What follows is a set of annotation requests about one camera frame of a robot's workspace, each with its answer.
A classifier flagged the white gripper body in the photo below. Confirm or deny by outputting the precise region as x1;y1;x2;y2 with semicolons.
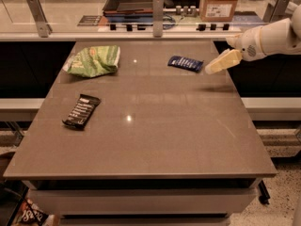
234;26;266;61

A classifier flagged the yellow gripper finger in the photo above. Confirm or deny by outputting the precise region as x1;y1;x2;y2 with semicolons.
205;49;242;74
226;35;240;48

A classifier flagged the blue rxbar blueberry wrapper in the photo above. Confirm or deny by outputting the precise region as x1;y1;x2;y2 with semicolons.
167;56;203;73

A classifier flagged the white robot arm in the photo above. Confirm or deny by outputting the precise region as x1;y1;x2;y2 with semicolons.
205;5;301;74

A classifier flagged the black rxbar chocolate wrapper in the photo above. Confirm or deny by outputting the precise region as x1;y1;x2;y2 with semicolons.
63;94;102;130

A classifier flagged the brown cardboard box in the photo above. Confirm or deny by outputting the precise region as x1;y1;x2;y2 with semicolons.
199;0;238;22

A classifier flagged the open orange toolbox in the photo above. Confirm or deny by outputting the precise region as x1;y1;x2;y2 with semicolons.
103;0;153;15

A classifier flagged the green chip bag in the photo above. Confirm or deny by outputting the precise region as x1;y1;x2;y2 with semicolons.
63;45;120;78

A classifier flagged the white table drawer base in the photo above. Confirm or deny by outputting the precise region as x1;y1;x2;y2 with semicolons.
27;183;257;226

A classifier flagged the glass barrier panel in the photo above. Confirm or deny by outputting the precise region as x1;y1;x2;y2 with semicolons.
0;0;301;35

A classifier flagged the snack bag on floor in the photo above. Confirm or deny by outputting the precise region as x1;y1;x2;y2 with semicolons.
11;199;56;226

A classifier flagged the right metal glass bracket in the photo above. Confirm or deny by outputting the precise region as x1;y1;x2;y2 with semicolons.
262;0;292;23

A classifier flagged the metal glass bracket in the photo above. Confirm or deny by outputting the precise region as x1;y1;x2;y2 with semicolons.
262;0;292;23
152;0;164;38
26;0;52;38

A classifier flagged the middle metal glass bracket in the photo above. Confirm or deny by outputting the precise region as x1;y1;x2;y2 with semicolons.
152;0;164;38

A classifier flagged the left metal glass bracket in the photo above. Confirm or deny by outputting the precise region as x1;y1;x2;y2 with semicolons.
26;0;52;38

